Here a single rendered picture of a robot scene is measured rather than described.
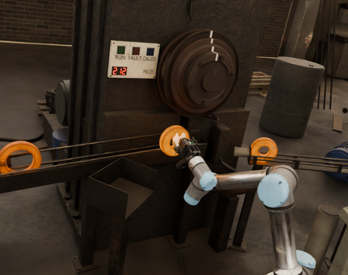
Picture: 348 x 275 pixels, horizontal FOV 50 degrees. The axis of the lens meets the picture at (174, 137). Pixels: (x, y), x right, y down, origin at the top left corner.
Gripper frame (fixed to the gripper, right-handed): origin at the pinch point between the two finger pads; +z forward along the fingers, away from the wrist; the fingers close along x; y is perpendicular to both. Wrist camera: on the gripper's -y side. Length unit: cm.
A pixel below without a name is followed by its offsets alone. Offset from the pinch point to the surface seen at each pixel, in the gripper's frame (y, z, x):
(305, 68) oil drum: -44, 146, -253
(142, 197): -19.3, -18.7, 20.8
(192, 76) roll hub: 26.3, 14.0, -8.5
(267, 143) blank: -9, -2, -64
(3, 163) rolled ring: -18, 12, 77
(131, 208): -18.4, -24.5, 28.6
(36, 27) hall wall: -218, 588, -43
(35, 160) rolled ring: -17, 12, 63
